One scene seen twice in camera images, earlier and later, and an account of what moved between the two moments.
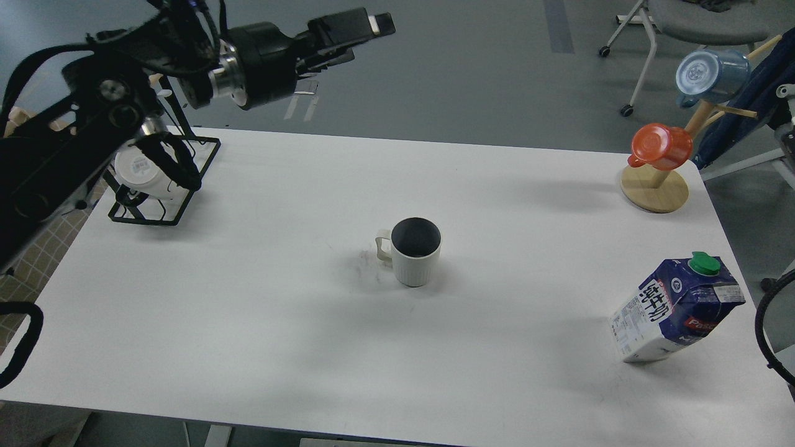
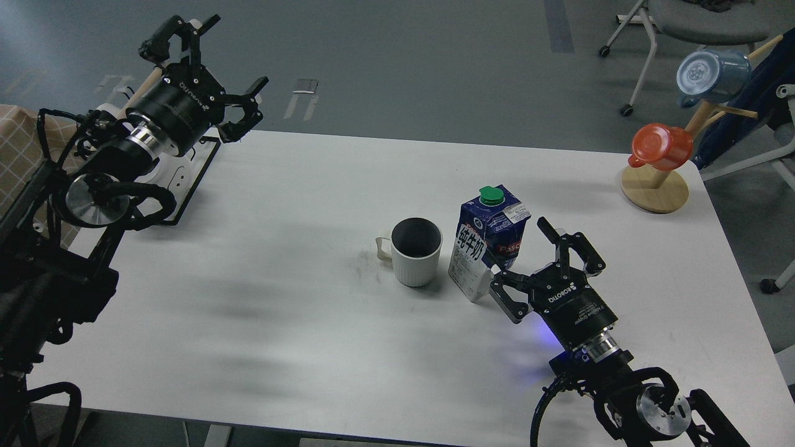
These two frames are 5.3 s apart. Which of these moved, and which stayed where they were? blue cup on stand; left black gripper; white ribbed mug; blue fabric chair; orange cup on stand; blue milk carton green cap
Moved: left black gripper; blue milk carton green cap
Stayed: orange cup on stand; blue fabric chair; blue cup on stand; white ribbed mug
